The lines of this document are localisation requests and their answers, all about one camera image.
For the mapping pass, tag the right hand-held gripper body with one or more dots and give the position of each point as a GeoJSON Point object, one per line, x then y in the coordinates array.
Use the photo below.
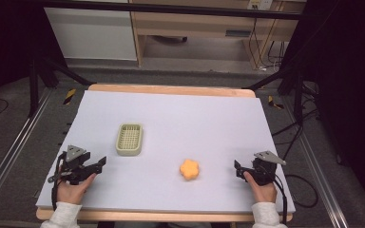
{"type": "Point", "coordinates": [264, 172]}

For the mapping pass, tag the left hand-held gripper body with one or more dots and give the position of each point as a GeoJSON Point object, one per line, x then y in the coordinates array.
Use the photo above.
{"type": "Point", "coordinates": [72, 164]}

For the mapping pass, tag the beige plastic basket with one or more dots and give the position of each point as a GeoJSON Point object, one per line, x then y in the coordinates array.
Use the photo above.
{"type": "Point", "coordinates": [129, 140]}

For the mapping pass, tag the orange flower-shaped sponge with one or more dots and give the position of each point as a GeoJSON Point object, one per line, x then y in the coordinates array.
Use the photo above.
{"type": "Point", "coordinates": [189, 169]}

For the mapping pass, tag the person's right hand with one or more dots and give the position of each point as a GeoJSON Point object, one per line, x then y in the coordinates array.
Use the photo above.
{"type": "Point", "coordinates": [264, 192]}

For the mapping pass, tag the person's left hand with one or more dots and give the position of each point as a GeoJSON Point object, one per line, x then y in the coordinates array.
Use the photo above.
{"type": "Point", "coordinates": [72, 192]}

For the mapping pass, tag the yellow black floor tape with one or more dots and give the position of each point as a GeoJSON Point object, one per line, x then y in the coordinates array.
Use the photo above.
{"type": "Point", "coordinates": [69, 96]}
{"type": "Point", "coordinates": [274, 103]}

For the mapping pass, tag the white table mat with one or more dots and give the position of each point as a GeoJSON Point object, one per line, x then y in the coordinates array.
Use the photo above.
{"type": "Point", "coordinates": [177, 126]}

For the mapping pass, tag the black metal stand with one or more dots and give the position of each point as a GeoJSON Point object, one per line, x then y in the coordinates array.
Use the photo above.
{"type": "Point", "coordinates": [297, 91]}
{"type": "Point", "coordinates": [34, 85]}

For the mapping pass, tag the wooden table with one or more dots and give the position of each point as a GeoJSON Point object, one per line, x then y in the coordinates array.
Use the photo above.
{"type": "Point", "coordinates": [171, 89]}

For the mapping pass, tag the white cabinet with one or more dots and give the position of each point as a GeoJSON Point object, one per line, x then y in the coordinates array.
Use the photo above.
{"type": "Point", "coordinates": [92, 34]}

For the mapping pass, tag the wooden desk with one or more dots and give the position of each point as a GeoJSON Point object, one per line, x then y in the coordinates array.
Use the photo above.
{"type": "Point", "coordinates": [196, 28]}

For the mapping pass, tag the white power strip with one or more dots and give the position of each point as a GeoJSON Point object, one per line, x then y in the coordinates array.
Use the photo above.
{"type": "Point", "coordinates": [259, 3]}

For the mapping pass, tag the metal floor rail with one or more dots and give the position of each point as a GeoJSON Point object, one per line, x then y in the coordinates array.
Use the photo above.
{"type": "Point", "coordinates": [9, 155]}
{"type": "Point", "coordinates": [320, 177]}

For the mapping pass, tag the black metal frame bar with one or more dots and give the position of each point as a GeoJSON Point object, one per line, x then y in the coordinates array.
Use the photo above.
{"type": "Point", "coordinates": [171, 8]}

